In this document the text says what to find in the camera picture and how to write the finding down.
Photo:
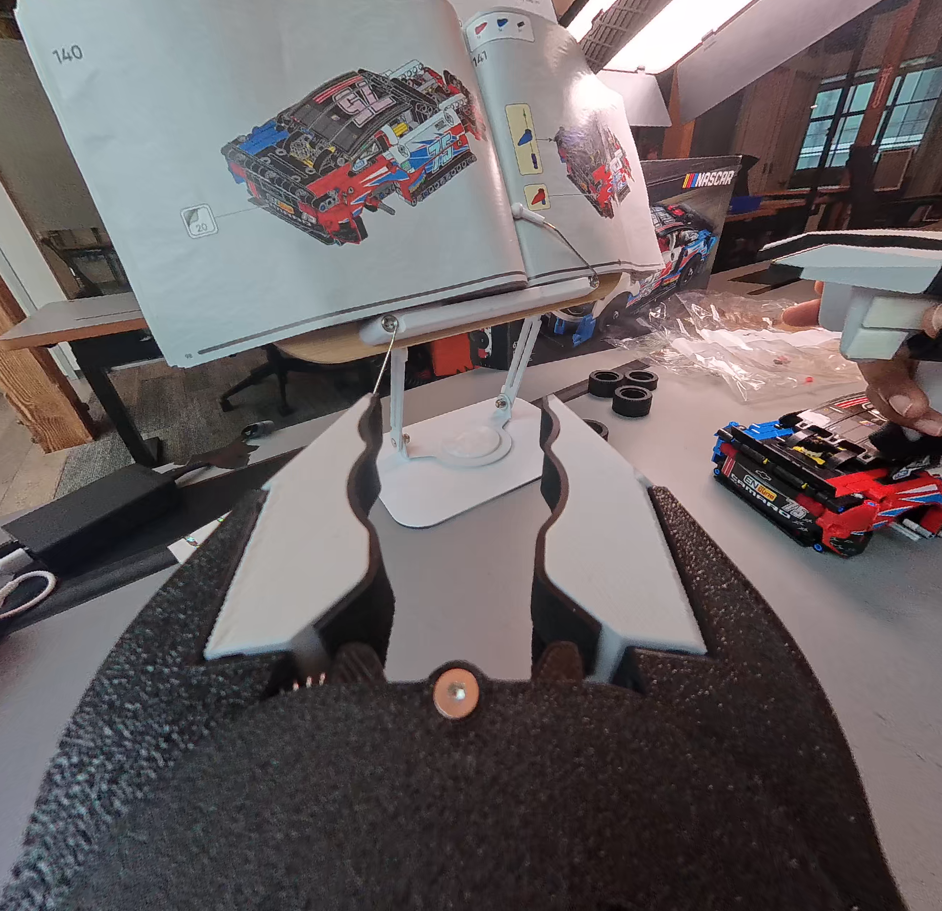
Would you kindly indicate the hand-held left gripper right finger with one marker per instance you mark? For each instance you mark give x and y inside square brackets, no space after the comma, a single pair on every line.
[618,557]

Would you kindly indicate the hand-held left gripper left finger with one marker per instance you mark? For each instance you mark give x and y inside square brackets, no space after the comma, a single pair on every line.
[294,557]

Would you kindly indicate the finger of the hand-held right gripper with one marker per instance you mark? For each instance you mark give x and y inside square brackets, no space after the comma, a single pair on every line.
[868,238]
[868,270]

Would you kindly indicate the red blue brick toy car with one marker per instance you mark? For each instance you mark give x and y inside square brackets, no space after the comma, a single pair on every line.
[809,491]

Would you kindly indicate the toy car instruction booklet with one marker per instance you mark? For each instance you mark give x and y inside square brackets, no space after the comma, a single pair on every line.
[221,189]

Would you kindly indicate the person's right hand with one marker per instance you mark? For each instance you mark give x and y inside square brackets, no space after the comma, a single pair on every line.
[898,395]

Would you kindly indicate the black toy tyre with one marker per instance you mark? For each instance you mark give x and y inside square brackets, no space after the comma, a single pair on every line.
[631,401]
[605,384]
[642,378]
[596,431]

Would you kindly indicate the paned window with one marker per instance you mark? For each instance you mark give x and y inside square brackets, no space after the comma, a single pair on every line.
[868,108]

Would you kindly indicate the clear plastic bag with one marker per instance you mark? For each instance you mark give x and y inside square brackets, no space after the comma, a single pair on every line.
[736,337]

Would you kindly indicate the black toy car set box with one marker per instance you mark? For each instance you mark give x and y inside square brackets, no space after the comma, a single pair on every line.
[699,211]

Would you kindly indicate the white metal book stand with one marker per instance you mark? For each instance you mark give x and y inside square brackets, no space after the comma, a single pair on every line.
[456,484]

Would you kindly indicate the black office chair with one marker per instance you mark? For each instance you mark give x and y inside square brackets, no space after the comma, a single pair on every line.
[272,373]

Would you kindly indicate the black power adapter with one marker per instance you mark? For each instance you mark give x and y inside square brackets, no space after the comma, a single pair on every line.
[88,510]

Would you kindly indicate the orange object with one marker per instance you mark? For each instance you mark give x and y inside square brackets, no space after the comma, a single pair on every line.
[449,355]

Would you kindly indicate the ceiling light panel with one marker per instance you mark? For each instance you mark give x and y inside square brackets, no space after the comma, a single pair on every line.
[684,20]

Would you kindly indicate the background wooden table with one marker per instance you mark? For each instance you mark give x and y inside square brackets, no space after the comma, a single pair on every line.
[73,326]

